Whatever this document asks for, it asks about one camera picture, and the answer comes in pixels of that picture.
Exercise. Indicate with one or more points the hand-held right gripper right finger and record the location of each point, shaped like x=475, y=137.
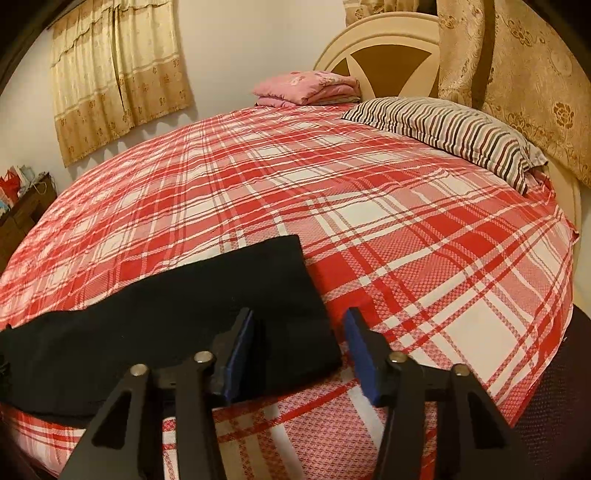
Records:
x=362, y=360

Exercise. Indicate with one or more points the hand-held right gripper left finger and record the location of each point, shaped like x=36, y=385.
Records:
x=240, y=360

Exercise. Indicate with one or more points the black pants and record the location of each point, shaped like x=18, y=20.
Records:
x=184, y=314

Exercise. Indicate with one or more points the red plaid bedsheet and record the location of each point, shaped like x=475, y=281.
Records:
x=369, y=207

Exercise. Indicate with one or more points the dark mesh cloth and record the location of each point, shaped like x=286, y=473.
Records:
x=563, y=392

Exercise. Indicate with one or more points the striped pillow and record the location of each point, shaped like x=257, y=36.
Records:
x=452, y=129

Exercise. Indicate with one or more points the brown wooden desk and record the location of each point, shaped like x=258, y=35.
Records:
x=27, y=217

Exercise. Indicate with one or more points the folded pink blanket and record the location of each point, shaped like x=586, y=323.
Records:
x=304, y=87

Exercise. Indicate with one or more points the teal tissue box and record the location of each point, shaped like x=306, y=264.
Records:
x=27, y=175

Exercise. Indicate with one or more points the red gift bag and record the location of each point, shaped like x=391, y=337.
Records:
x=9, y=187

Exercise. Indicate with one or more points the cream wooden headboard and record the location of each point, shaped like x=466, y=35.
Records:
x=378, y=60

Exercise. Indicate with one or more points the beige patterned window curtain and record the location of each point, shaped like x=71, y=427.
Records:
x=120, y=69

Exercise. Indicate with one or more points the large beige floral curtain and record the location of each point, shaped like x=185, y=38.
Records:
x=531, y=69

